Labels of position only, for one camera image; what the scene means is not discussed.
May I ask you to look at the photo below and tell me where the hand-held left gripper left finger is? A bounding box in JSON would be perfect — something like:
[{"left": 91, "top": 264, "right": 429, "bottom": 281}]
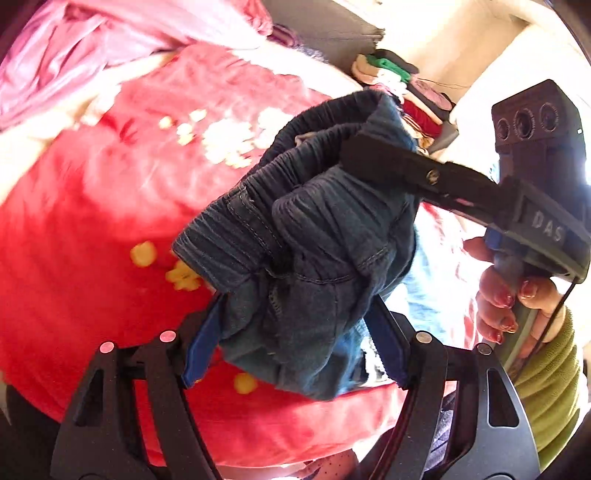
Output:
[{"left": 50, "top": 293, "right": 230, "bottom": 480}]

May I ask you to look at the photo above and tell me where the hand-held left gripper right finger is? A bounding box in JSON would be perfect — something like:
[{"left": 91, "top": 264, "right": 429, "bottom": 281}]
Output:
[{"left": 367, "top": 295, "right": 542, "bottom": 480}]

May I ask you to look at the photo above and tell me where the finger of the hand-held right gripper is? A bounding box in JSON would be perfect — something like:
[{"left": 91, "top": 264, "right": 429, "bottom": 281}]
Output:
[{"left": 339, "top": 133, "right": 506, "bottom": 228}]

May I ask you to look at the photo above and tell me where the blue denim pants lace hem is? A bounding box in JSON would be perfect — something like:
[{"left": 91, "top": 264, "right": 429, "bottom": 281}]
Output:
[{"left": 172, "top": 90, "right": 444, "bottom": 401}]

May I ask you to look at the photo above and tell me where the person's right forearm green sleeve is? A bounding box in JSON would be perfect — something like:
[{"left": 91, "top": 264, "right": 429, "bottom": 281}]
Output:
[{"left": 512, "top": 307, "right": 585, "bottom": 467}]

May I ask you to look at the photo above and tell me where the person's right hand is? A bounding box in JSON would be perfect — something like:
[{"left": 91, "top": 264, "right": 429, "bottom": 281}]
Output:
[{"left": 463, "top": 237, "right": 566, "bottom": 347}]

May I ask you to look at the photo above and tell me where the pile of folded clothes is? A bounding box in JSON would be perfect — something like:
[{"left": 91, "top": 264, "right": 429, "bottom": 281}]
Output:
[{"left": 351, "top": 48, "right": 460, "bottom": 153}]

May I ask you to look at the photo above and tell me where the floral bed skirt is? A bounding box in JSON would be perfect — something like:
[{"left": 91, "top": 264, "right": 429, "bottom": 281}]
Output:
[{"left": 295, "top": 450, "right": 361, "bottom": 480}]

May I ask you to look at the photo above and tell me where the grey bed headboard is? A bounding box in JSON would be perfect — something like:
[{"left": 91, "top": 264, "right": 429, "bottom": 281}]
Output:
[{"left": 263, "top": 0, "right": 386, "bottom": 63}]

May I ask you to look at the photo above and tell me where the red floral blanket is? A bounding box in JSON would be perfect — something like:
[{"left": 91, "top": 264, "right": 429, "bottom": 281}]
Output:
[{"left": 0, "top": 44, "right": 481, "bottom": 469}]

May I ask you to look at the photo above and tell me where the pink blanket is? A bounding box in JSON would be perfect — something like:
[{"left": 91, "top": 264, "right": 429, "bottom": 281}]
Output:
[{"left": 0, "top": 0, "right": 273, "bottom": 132}]

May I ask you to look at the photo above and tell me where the black cable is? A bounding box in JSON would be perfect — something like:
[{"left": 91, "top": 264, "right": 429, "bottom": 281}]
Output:
[{"left": 547, "top": 277, "right": 580, "bottom": 344}]

